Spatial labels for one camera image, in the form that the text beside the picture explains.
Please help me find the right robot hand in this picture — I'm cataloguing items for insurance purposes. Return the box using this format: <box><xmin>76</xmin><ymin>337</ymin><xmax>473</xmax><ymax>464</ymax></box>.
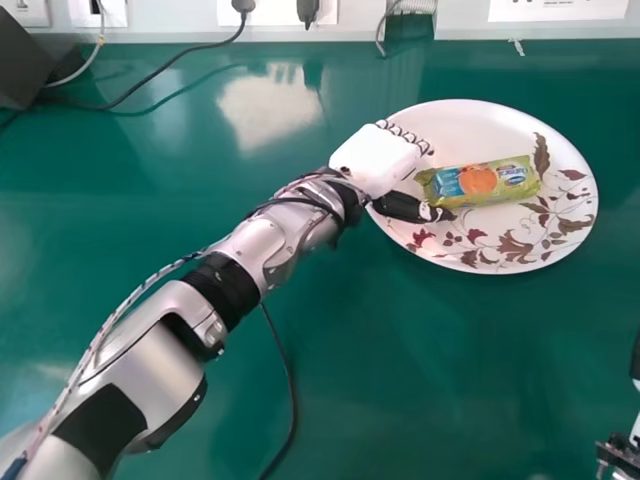
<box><xmin>594</xmin><ymin>334</ymin><xmax>640</xmax><ymax>480</ymax></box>

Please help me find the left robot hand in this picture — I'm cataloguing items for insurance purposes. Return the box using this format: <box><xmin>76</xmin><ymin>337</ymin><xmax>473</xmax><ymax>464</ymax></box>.
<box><xmin>324</xmin><ymin>118</ymin><xmax>457</xmax><ymax>230</ymax></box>

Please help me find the yellow-green biscuit packet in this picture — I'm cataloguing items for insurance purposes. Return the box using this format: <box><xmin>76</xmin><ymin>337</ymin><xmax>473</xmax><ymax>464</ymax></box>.
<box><xmin>413</xmin><ymin>154</ymin><xmax>544</xmax><ymax>209</ymax></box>

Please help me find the plate with brown leaf pattern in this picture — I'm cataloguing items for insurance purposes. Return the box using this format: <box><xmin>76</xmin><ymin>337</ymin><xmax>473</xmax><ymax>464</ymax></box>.
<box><xmin>362</xmin><ymin>98</ymin><xmax>600</xmax><ymax>275</ymax></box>

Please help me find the black plug adapter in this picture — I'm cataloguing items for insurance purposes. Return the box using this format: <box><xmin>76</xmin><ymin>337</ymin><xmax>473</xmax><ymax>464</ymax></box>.
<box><xmin>297</xmin><ymin>0</ymin><xmax>321</xmax><ymax>31</ymax></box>

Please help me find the white socket strip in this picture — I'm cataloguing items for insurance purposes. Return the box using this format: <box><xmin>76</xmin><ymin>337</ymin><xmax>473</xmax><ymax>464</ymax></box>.
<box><xmin>217</xmin><ymin>0</ymin><xmax>339</xmax><ymax>27</ymax></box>
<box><xmin>67</xmin><ymin>0</ymin><xmax>129</xmax><ymax>29</ymax></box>

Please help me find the black box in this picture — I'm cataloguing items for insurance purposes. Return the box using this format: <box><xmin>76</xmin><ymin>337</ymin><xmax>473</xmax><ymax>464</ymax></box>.
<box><xmin>0</xmin><ymin>8</ymin><xmax>85</xmax><ymax>110</ymax></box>

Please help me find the black power cable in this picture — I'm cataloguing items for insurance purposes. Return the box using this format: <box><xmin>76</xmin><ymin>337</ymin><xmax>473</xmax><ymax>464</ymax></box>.
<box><xmin>59</xmin><ymin>12</ymin><xmax>247</xmax><ymax>112</ymax></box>

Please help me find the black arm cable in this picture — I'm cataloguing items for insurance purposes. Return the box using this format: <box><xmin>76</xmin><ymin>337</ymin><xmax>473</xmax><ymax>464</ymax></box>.
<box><xmin>258</xmin><ymin>303</ymin><xmax>300</xmax><ymax>480</ymax></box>

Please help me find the white striped arm cable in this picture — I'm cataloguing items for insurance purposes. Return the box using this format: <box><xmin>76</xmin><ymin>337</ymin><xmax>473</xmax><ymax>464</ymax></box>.
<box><xmin>7</xmin><ymin>249</ymin><xmax>214</xmax><ymax>480</ymax></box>

